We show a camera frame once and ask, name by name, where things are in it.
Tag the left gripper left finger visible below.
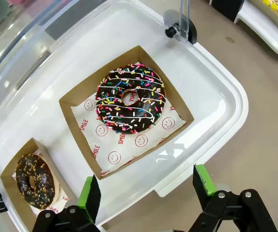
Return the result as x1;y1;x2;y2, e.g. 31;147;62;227
31;174;102;232

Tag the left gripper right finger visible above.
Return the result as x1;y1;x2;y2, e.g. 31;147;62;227
192;164;278;232

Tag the cardboard tray with sprinkle donut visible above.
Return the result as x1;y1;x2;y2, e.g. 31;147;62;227
59;45;194;181

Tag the chocolate rainbow sprinkle donut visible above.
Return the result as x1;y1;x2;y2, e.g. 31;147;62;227
95;63;166;135

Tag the chocolate nut crumble donut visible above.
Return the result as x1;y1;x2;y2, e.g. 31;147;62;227
15;153;60;210

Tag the cardboard tray with nut donut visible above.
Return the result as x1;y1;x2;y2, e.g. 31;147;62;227
0;137;80;225

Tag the cardboard tray with yellow donut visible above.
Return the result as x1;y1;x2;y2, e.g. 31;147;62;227
247;0;278;32

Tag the yellow glazed sprinkle donut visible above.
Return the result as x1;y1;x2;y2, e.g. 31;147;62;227
261;0;278;16

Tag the white display case base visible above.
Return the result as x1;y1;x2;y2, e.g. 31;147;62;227
0;0;249;232
234;0;278;60

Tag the clear display case lid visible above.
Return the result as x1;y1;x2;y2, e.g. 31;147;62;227
0;0;192;114

